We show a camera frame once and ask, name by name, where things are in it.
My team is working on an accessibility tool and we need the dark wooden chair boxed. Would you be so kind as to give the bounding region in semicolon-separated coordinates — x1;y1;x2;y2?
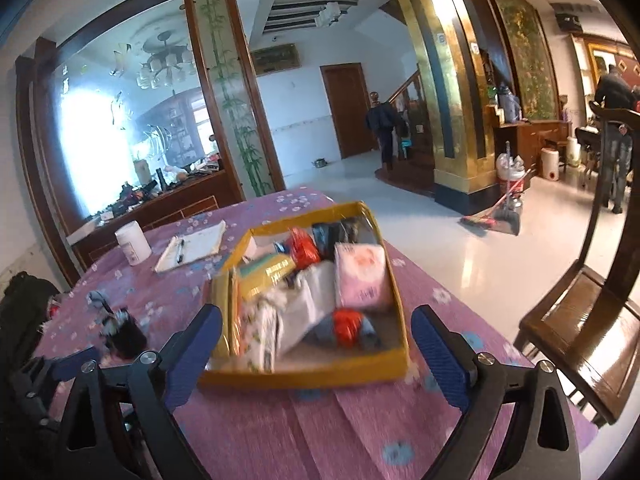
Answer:
514;102;640;428

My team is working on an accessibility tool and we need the yellow cardboard box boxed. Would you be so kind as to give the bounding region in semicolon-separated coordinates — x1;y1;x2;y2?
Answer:
198;201;410;391

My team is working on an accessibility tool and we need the wooden counter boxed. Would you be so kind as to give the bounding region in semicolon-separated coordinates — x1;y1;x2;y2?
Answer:
67;167;246;271

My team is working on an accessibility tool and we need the floral print tissue pack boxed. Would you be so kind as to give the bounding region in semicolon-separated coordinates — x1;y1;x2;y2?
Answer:
240;300;281;373

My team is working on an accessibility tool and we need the framed wall plaque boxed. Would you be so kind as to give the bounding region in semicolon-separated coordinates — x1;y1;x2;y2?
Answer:
250;44;301;75

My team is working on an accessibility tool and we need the red mesh scrubber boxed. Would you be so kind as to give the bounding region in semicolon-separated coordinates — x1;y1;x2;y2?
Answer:
332;308;365;346

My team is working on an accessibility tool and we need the pink tissue pack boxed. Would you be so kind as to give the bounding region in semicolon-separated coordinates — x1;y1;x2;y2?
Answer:
333;242;393;311

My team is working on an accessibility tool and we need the green gold wall painting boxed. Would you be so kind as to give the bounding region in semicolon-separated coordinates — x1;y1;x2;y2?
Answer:
480;0;560;123

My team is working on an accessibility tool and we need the dark blue jacket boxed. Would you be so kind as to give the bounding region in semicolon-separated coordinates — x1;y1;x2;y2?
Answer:
365;102;401;166

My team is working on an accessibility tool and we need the blue plastic-wrapped bundle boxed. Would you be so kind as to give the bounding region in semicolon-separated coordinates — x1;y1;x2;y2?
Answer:
310;317;383;353

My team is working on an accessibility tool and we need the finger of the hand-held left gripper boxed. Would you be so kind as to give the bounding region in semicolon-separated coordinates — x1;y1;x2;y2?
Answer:
9;354;86;392

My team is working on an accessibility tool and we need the black backpack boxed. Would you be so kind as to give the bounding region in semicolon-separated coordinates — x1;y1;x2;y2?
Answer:
0;271;63;376

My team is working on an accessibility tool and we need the blue thermos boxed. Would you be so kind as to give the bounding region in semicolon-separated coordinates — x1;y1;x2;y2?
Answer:
500;85;521;123

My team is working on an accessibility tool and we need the white ceiling lamp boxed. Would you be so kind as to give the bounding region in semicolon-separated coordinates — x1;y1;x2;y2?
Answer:
314;2;342;28

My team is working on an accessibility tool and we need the red snack packet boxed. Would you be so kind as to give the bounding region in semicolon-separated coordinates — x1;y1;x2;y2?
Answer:
287;227;321;268

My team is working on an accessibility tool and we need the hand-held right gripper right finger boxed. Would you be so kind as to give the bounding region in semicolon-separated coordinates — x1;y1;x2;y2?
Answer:
410;304;582;480

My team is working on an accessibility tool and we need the pile of assorted clutter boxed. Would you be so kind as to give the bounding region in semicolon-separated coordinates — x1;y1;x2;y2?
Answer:
92;152;223;223

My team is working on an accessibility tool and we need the coloured sticks pack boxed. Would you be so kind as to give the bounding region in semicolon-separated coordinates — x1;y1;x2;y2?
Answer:
237;254;297;302

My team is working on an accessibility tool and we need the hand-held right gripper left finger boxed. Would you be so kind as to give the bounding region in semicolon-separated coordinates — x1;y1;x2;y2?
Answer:
50;304;224;480

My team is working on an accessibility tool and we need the purple floral tablecloth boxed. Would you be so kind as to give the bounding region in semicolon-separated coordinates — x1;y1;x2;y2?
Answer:
30;186;601;480

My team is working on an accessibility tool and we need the white notebook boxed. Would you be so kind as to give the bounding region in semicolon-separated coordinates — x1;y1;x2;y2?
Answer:
154;222;227;274

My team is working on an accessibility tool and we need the white plastic jar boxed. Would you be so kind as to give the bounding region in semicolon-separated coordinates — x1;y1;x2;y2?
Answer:
115;221;152;267

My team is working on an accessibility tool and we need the black packet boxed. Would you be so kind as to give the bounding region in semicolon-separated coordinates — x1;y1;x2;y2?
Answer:
312;220;361;261

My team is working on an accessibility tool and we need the gold pillar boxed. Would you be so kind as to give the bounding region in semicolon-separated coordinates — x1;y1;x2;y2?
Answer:
387;0;506;216

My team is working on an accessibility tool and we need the broom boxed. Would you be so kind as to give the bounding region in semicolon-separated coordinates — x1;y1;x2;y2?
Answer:
460;170;533;228

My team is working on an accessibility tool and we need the wooden staircase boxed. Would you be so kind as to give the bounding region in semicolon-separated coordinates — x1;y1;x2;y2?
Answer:
375;70;436;196

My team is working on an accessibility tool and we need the brown wooden door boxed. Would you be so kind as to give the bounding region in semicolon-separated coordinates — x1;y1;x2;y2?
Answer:
320;62;379;159

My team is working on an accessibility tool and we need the bamboo painted panel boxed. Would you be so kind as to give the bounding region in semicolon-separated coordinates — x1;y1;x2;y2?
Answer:
192;0;275;198

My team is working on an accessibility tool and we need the white bucket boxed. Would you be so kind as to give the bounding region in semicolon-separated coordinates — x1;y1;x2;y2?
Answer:
540;147;562;181

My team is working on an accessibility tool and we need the grey dustpan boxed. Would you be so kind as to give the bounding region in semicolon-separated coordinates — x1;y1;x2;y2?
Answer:
492;205;522;237

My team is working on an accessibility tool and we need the wooden sideboard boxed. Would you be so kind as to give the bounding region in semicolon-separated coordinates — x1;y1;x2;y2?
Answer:
492;120;571;176

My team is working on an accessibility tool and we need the tied white bag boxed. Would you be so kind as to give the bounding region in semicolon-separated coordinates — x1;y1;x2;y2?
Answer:
495;152;526;193

